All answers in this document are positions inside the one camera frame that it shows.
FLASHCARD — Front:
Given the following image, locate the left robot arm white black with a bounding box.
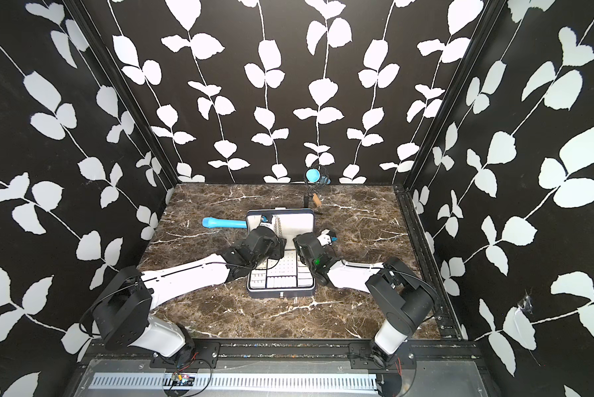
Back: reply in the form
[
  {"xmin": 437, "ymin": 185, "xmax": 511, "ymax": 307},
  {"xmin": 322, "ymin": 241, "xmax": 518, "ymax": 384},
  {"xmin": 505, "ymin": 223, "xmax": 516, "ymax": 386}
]
[{"xmin": 79, "ymin": 226, "xmax": 286, "ymax": 362}]

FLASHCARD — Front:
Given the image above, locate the blue microphone on tripod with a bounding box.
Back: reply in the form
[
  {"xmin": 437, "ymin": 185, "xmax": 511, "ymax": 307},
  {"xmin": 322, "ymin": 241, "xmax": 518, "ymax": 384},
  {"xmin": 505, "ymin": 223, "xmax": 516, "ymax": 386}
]
[{"xmin": 303, "ymin": 165, "xmax": 331, "ymax": 208}]

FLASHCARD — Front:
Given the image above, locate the white perforated cable duct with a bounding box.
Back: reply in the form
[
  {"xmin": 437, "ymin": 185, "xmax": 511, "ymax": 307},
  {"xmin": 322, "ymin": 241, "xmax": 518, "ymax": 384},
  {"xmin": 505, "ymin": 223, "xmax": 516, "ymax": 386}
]
[{"xmin": 87, "ymin": 372, "xmax": 378, "ymax": 392}]

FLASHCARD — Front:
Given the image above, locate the small green circuit board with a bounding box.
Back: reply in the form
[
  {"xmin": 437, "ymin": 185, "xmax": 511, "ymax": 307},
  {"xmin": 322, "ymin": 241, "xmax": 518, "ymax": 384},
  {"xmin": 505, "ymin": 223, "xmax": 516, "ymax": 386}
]
[{"xmin": 171, "ymin": 374, "xmax": 194, "ymax": 389}]

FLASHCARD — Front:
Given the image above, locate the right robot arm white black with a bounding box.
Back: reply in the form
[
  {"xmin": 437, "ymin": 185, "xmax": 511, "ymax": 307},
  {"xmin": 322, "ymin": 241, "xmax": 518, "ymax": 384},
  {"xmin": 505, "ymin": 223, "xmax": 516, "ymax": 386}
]
[{"xmin": 293, "ymin": 233, "xmax": 439, "ymax": 369}]

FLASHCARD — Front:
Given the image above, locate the blue cylindrical tool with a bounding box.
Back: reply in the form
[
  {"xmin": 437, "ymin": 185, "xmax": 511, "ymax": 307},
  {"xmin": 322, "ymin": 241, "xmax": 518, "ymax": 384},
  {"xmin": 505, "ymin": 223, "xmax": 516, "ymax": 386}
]
[{"xmin": 202, "ymin": 217, "xmax": 247, "ymax": 229}]

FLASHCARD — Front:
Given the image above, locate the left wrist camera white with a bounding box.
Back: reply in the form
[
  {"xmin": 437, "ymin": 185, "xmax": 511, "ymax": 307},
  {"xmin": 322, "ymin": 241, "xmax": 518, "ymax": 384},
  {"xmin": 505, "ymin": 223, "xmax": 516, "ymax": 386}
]
[{"xmin": 259, "ymin": 214, "xmax": 275, "ymax": 230}]

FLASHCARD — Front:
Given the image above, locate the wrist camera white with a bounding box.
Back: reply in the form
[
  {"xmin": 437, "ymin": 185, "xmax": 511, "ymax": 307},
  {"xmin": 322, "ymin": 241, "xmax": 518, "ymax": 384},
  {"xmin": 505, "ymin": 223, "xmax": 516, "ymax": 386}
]
[
  {"xmin": 259, "ymin": 214, "xmax": 275, "ymax": 230},
  {"xmin": 317, "ymin": 229, "xmax": 337, "ymax": 246}
]

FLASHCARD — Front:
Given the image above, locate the navy jewelry box white lining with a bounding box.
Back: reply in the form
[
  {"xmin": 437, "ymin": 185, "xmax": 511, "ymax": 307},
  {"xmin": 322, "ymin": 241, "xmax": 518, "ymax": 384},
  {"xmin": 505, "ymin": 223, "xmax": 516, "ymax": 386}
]
[{"xmin": 246, "ymin": 208, "xmax": 315, "ymax": 299}]

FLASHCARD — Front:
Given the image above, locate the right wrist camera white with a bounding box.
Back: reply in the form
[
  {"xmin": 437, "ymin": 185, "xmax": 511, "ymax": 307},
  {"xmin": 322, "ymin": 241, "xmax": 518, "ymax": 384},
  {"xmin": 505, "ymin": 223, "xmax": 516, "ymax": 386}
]
[{"xmin": 317, "ymin": 229, "xmax": 337, "ymax": 246}]

